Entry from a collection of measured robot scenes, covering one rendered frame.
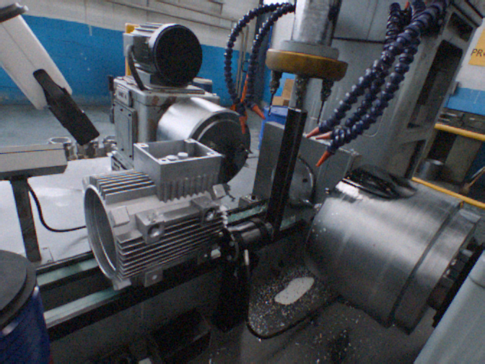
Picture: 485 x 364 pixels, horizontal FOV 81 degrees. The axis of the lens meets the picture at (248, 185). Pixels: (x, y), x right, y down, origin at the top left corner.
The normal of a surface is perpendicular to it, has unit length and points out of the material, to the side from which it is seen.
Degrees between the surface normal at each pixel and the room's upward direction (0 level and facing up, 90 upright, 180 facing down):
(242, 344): 0
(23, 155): 53
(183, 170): 90
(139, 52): 90
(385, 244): 62
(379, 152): 90
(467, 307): 90
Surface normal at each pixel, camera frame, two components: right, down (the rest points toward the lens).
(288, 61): -0.57, 0.26
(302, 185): -0.74, 0.18
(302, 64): -0.22, 0.38
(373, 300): -0.75, 0.37
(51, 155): 0.62, -0.22
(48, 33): 0.66, 0.40
